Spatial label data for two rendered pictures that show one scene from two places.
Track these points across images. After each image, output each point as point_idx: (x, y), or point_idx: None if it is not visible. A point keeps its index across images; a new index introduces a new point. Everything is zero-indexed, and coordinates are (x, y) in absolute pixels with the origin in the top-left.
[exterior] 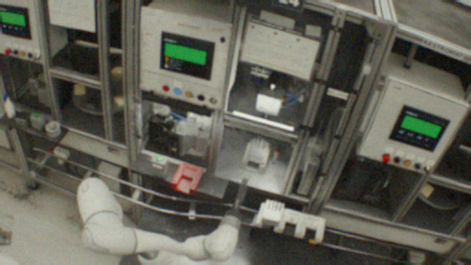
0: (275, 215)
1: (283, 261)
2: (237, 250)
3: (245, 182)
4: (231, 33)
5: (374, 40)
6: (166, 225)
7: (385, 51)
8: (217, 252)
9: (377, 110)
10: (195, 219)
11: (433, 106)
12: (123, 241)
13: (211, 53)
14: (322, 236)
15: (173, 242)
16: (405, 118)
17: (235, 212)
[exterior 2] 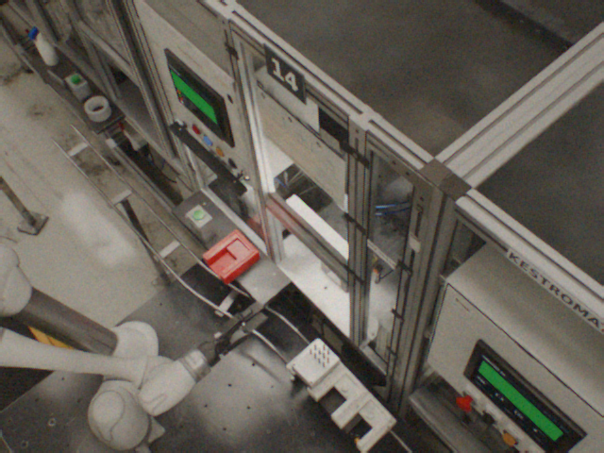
0: (311, 371)
1: (316, 445)
2: (264, 389)
3: (251, 310)
4: (239, 93)
5: (416, 205)
6: (196, 306)
7: (440, 232)
8: (141, 399)
9: (438, 318)
10: (241, 312)
11: (543, 382)
12: None
13: (221, 112)
14: (408, 442)
15: (79, 362)
16: (482, 363)
17: (208, 348)
